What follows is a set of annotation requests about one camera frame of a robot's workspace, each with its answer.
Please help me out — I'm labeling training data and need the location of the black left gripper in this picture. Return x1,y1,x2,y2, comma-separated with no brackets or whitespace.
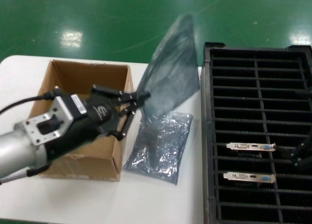
44,84,151,162

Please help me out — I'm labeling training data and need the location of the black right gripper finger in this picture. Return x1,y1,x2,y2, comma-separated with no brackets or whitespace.
291,133,312,168

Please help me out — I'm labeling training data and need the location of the translucent grey antistatic bag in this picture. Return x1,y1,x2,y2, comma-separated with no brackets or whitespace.
136,14,201,119

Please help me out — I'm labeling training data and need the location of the graphics card with silver bracket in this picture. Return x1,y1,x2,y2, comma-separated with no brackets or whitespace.
223,171,276,184
226,142,276,152

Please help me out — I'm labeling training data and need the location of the brown cardboard box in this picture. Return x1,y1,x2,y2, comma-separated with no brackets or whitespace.
28,59,135,183

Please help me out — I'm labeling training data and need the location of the black slotted plastic container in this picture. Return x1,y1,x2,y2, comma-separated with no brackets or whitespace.
200,41,312,224

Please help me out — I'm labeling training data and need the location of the crinkled silver antistatic bag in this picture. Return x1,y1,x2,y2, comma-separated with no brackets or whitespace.
122,113,195,186

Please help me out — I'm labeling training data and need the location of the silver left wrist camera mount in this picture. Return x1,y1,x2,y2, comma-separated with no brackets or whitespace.
23,96,75,147

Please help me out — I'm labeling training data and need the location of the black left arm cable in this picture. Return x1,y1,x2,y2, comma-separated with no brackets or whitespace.
0,86,63,115

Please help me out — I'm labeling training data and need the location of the grey left arm cable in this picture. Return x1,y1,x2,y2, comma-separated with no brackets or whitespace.
0,164,51,186

